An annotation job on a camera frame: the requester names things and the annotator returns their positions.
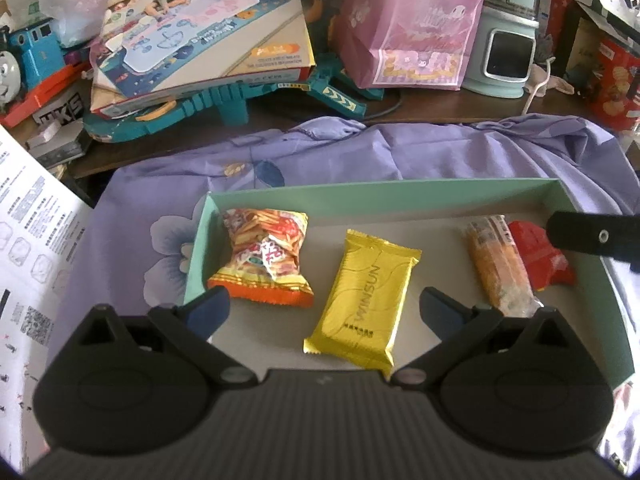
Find dark green toy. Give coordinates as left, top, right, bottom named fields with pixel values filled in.
left=299, top=0, right=352, bottom=57

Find white instruction sheet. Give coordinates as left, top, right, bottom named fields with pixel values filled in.
left=0, top=124, right=94, bottom=461

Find small grey box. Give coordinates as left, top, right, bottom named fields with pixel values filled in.
left=25, top=122, right=94, bottom=170

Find drawing mat toy box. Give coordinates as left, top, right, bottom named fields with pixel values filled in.
left=89, top=0, right=317, bottom=117

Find blue toy train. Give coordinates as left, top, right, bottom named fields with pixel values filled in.
left=0, top=57, right=94, bottom=129
left=0, top=16, right=69, bottom=107

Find orange printed snack packet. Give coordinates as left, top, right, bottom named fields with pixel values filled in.
left=206, top=207, right=316, bottom=308

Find clear orange biscuit packet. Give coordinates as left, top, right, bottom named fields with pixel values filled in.
left=460, top=214, right=544, bottom=318

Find purple floral cloth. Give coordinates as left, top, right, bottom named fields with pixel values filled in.
left=62, top=115, right=640, bottom=466

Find teal plastic toy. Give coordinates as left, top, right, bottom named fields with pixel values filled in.
left=82, top=51, right=386, bottom=144

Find gold yellow snack packet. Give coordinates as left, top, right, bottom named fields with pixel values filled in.
left=302, top=229, right=423, bottom=378

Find red snack packet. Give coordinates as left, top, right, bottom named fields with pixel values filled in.
left=506, top=220, right=577, bottom=292

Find pink paper bag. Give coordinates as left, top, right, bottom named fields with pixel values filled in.
left=334, top=0, right=492, bottom=92

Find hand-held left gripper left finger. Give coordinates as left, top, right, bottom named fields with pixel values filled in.
left=65, top=287, right=267, bottom=392

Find green cardboard box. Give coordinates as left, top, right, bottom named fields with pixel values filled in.
left=182, top=177, right=636, bottom=392

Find black cable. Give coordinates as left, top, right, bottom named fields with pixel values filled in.
left=361, top=91, right=404, bottom=122

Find red printed box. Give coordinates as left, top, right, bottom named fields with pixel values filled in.
left=581, top=34, right=640, bottom=132

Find mint green appliance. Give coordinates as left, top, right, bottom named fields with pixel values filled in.
left=461, top=0, right=544, bottom=101

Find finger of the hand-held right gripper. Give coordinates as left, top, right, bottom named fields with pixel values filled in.
left=545, top=210, right=640, bottom=275

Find pale pink plush toy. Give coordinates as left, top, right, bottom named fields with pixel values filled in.
left=521, top=56, right=577, bottom=114

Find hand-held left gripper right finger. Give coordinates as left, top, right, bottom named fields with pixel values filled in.
left=390, top=286, right=583, bottom=391

